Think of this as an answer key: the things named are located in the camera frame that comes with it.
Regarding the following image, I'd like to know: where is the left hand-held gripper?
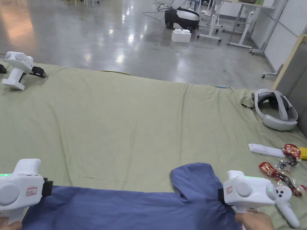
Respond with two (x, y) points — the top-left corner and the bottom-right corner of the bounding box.
(0, 158), (54, 226)

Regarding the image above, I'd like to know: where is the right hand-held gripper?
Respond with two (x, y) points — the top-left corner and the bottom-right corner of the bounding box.
(218, 170), (277, 214)

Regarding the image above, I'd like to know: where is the dark blue shirt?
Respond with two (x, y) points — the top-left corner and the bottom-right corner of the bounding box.
(21, 162), (241, 230)

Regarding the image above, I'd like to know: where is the person's right hand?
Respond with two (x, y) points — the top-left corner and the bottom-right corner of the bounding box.
(234, 211), (275, 230)

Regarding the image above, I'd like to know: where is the person's left hand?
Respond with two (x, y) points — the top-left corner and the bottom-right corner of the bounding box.
(0, 221), (22, 230)

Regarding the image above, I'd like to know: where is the red snack wrapper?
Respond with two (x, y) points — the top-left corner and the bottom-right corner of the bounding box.
(282, 143), (302, 159)
(276, 173), (303, 198)
(258, 162), (279, 178)

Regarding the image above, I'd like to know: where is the white hand controller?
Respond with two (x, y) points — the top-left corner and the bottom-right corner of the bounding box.
(274, 185), (301, 228)

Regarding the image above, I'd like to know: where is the flat white remote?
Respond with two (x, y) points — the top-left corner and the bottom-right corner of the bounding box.
(248, 143), (285, 158)

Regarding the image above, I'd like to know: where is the crumpled silver wrapper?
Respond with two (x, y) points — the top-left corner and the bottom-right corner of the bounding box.
(275, 158), (298, 172)

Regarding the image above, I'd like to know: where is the spare hand-held gripper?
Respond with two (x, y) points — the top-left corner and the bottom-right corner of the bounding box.
(2, 51), (46, 91)

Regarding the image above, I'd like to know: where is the bed with pale green sheet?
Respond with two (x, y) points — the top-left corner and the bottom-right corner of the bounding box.
(0, 63), (307, 230)

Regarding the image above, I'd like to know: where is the white desk on wheels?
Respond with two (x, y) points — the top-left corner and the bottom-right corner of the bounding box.
(196, 0), (276, 52)

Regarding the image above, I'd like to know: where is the white foam box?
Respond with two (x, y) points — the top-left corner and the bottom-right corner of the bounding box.
(171, 28), (192, 43)

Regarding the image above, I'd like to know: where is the black and white robot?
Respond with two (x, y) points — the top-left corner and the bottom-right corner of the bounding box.
(164, 0), (200, 31)

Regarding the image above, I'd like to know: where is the white headset with grey strap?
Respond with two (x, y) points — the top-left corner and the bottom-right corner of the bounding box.
(241, 88), (299, 131)

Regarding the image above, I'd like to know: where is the yellow cable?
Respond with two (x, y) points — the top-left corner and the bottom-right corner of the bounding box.
(99, 70), (133, 76)

